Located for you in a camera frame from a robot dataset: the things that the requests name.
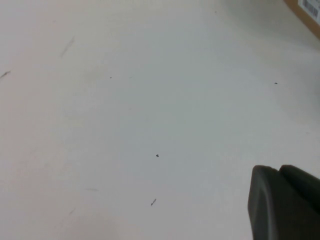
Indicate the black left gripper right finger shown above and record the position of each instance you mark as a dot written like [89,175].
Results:
[305,185]

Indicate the brown cardboard shoe box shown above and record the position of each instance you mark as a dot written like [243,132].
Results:
[295,7]

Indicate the white barcode label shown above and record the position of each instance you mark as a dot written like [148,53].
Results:
[312,7]

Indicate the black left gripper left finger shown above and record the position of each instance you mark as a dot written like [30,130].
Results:
[275,212]

